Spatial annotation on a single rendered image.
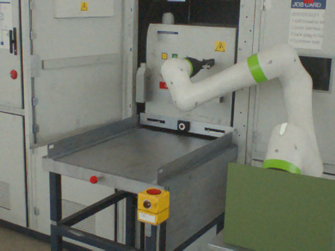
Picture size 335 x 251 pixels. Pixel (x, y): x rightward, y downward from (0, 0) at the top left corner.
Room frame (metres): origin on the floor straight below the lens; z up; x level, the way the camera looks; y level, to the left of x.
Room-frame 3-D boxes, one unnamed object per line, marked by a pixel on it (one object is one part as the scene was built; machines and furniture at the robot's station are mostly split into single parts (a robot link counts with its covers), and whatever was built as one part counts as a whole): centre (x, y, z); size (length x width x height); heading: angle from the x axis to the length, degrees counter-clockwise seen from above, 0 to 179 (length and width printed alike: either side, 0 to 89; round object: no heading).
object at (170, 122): (2.71, -0.25, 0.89); 0.54 x 0.05 x 0.06; 57
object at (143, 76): (2.76, -0.03, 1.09); 0.08 x 0.05 x 0.17; 147
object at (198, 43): (2.70, -0.24, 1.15); 0.48 x 0.01 x 0.48; 57
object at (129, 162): (2.38, -0.03, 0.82); 0.68 x 0.62 x 0.06; 147
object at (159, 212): (1.73, -0.06, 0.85); 0.08 x 0.08 x 0.10; 57
